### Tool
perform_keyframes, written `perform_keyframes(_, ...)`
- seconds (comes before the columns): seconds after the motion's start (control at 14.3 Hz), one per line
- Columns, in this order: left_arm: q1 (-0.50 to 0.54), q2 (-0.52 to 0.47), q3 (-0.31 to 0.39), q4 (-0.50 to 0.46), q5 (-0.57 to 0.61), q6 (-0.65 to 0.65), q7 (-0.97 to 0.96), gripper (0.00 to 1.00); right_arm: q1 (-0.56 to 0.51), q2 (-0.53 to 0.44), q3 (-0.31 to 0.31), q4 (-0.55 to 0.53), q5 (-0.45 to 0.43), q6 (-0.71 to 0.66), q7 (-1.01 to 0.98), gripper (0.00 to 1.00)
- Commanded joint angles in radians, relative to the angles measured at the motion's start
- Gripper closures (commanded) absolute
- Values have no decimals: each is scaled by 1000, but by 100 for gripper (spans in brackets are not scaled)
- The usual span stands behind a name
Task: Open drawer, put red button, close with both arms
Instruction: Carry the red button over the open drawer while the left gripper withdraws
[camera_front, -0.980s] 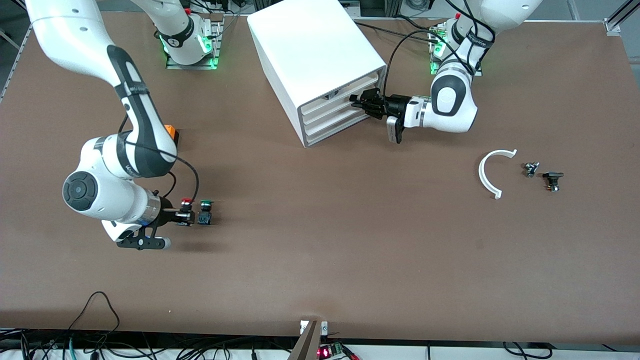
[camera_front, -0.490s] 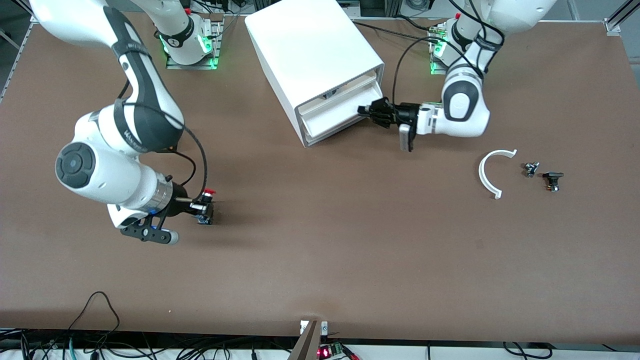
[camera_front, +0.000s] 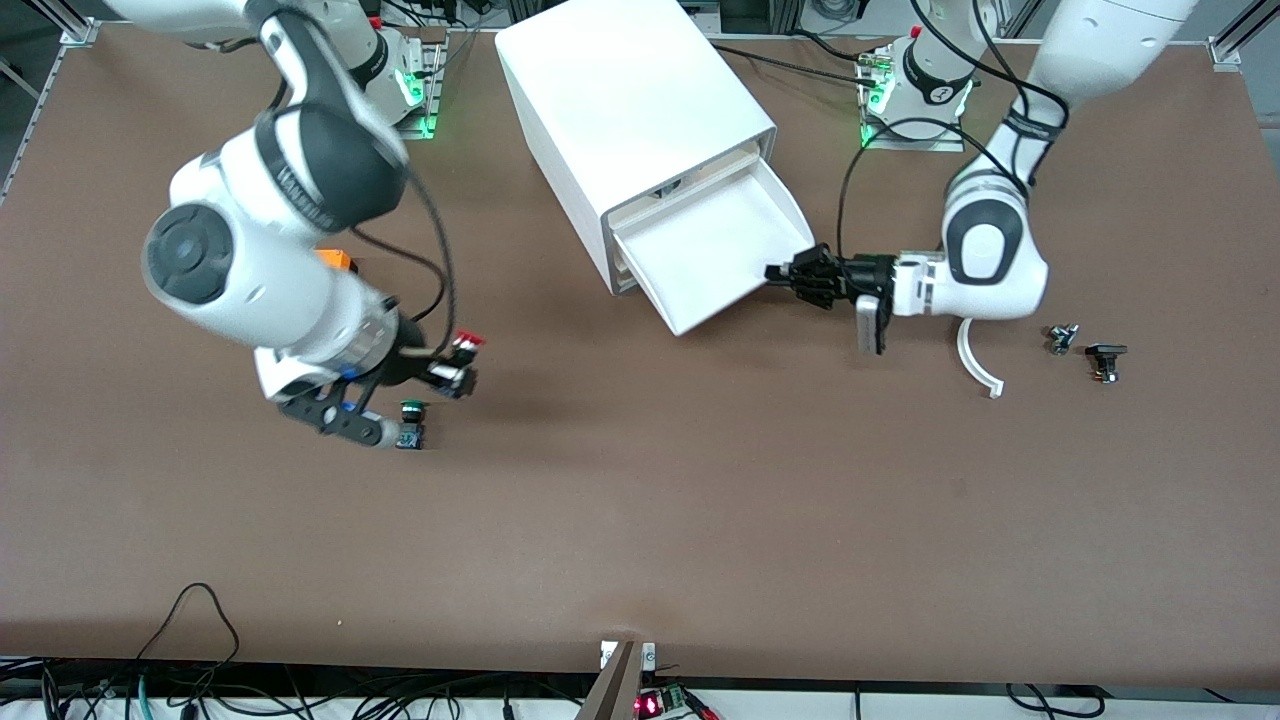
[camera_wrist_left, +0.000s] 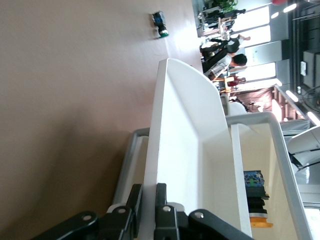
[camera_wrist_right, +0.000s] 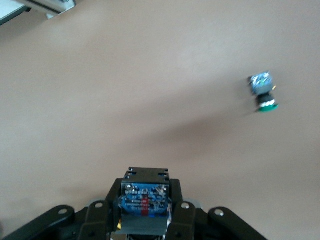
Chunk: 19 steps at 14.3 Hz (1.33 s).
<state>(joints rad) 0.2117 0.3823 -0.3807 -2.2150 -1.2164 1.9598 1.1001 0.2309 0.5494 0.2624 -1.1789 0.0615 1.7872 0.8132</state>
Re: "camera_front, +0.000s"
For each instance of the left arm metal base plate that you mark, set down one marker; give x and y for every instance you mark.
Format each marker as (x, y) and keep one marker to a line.
(900, 144)

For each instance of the orange button enclosure box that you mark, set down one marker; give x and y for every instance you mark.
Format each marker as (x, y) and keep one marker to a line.
(340, 262)

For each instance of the aluminium frame profile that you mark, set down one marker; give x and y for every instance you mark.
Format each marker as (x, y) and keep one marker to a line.
(1225, 50)
(75, 30)

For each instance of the green push button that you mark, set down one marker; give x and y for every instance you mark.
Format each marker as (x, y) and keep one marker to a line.
(412, 409)

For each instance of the small black button part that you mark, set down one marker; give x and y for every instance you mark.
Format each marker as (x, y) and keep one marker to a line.
(1105, 352)

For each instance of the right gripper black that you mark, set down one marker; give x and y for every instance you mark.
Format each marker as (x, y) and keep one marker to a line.
(411, 367)

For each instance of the white drawer cabinet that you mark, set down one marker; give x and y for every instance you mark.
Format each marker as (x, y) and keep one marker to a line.
(620, 100)

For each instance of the small grey metal part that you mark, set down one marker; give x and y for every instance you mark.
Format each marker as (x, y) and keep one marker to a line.
(1062, 338)

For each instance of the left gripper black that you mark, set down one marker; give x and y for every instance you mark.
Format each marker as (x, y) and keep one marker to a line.
(862, 274)

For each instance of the green circuit board red LED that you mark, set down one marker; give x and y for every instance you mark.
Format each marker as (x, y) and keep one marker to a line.
(668, 698)

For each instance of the small white mounting bracket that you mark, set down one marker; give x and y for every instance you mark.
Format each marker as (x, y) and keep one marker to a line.
(606, 655)
(648, 655)

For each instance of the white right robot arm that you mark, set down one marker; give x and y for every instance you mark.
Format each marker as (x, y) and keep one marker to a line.
(250, 270)

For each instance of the white plastic cabinet drawer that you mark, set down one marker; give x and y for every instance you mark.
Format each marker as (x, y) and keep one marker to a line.
(720, 172)
(720, 250)
(628, 280)
(623, 258)

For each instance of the red push button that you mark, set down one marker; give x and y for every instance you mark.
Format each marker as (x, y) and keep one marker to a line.
(468, 340)

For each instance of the brown angled stand post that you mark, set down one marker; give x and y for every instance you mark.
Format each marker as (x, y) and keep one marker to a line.
(612, 690)

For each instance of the white curved plastic part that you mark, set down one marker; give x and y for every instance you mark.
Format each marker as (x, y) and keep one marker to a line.
(968, 360)

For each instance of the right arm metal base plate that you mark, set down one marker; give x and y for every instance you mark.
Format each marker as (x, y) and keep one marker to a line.
(433, 100)

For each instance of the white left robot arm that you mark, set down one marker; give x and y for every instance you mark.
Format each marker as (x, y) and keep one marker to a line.
(990, 260)

